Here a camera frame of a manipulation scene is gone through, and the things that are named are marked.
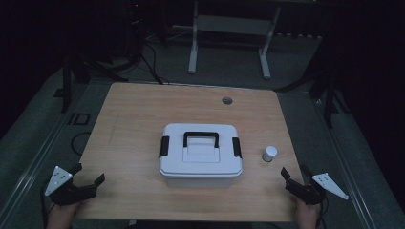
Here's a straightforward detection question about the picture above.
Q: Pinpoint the white box lid black handle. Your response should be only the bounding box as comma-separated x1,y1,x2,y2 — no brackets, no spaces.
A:
158,123,244,178

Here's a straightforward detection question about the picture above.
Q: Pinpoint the person's right hand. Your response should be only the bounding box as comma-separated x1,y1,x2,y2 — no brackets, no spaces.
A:
295,199,322,229

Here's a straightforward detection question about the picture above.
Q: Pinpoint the right hand-held gripper cable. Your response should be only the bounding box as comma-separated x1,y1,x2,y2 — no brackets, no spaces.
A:
317,197,330,229

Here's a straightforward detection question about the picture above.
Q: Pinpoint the white plastic storage box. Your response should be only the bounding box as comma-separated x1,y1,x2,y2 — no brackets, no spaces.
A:
162,173,239,189

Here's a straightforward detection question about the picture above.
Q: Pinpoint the metal floor rail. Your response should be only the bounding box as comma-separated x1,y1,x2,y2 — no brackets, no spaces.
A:
0,94,82,220
313,98,381,229

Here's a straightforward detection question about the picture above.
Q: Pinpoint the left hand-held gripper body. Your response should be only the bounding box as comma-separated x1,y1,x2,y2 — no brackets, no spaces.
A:
44,165,98,207

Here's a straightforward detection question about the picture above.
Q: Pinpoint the black metal stand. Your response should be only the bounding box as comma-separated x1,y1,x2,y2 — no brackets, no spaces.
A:
275,31,350,129
60,47,142,114

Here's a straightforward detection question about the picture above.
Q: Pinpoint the person's left hand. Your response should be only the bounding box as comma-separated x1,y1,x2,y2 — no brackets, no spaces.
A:
47,201,81,229

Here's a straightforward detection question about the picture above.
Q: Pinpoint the small white capped bottle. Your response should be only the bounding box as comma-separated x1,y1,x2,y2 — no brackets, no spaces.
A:
261,145,279,163

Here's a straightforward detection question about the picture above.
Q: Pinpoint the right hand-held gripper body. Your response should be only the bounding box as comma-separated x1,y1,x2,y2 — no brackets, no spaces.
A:
285,172,350,206

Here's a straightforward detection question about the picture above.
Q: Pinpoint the white metal desk frame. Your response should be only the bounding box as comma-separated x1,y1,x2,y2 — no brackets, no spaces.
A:
187,0,283,80

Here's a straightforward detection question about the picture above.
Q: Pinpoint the black floor cable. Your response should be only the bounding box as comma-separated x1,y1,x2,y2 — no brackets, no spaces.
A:
140,43,170,86

